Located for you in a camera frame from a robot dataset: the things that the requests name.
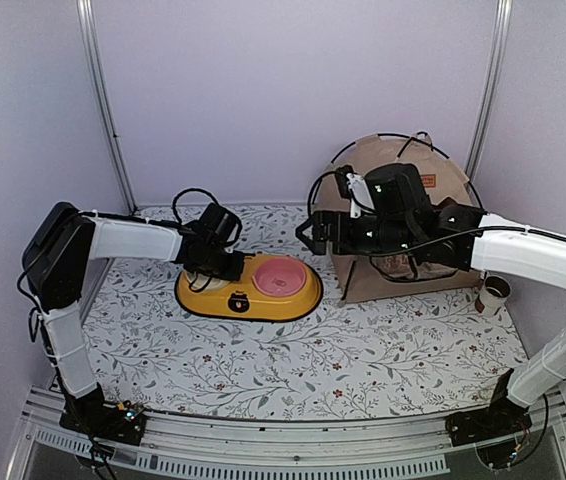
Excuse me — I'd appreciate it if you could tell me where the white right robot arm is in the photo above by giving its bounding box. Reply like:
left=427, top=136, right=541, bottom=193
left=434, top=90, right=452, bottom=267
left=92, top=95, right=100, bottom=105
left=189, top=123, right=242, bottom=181
left=295, top=163, right=566, bottom=436

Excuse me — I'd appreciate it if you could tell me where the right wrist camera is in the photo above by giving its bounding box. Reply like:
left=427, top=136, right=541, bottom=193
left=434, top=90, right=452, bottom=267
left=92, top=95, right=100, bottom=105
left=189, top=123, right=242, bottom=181
left=335, top=165, right=375, bottom=219

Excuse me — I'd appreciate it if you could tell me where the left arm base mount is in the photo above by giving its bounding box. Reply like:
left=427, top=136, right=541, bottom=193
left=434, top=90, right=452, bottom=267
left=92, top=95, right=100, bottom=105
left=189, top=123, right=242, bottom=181
left=59, top=385, right=147, bottom=446

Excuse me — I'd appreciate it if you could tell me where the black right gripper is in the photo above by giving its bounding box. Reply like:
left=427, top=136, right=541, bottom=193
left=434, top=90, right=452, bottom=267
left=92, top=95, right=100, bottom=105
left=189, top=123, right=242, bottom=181
left=296, top=209, right=417, bottom=256

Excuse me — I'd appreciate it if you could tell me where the metal frame post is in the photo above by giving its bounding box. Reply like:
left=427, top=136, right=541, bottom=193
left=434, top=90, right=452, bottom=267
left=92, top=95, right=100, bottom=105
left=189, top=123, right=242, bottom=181
left=76, top=0, right=137, bottom=212
left=465, top=0, right=513, bottom=181

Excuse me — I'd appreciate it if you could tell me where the yellow double bowl holder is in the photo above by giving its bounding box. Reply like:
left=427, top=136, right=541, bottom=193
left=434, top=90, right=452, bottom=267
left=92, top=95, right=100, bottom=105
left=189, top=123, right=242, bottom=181
left=174, top=254, right=324, bottom=323

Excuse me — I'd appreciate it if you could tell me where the beige fabric pet tent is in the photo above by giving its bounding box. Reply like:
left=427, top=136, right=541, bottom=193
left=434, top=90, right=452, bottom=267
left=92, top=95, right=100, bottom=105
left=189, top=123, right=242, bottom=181
left=307, top=134, right=483, bottom=303

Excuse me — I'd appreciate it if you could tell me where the brown patterned pillow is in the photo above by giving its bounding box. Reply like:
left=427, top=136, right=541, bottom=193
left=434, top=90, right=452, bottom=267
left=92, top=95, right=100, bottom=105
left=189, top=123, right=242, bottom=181
left=369, top=254, right=457, bottom=283

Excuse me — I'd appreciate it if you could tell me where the black tent pole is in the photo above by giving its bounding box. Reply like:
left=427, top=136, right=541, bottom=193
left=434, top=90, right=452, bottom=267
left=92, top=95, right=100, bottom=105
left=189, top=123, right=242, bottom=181
left=331, top=135, right=416, bottom=303
left=307, top=132, right=475, bottom=215

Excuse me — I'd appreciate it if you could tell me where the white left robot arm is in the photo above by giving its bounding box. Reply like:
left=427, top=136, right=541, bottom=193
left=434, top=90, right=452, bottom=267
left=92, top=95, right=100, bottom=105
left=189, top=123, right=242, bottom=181
left=17, top=202, right=245, bottom=434

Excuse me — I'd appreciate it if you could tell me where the left metal frame post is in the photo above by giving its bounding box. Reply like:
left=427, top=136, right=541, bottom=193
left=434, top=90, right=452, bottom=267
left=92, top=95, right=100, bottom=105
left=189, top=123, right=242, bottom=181
left=76, top=0, right=137, bottom=212

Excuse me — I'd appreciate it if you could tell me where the pink pet bowl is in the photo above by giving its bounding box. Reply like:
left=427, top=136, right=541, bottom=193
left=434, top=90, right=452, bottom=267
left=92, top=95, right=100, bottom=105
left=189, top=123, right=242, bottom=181
left=252, top=257, right=307, bottom=298

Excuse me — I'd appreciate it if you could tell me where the right metal frame post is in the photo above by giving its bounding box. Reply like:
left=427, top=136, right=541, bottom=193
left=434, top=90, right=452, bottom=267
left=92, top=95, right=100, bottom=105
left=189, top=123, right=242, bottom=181
left=465, top=0, right=513, bottom=181

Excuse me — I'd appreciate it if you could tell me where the front aluminium rail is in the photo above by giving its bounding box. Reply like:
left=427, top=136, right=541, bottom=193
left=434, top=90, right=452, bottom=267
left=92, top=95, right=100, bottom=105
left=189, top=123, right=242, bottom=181
left=6, top=388, right=566, bottom=479

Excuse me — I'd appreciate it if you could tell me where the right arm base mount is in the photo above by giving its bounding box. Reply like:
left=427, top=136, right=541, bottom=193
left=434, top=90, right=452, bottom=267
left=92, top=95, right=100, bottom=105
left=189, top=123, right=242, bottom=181
left=445, top=369, right=532, bottom=470

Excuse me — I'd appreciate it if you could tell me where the cream pet bowl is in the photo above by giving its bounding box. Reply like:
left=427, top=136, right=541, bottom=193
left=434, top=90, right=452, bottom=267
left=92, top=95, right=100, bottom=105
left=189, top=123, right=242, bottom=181
left=184, top=270, right=230, bottom=294

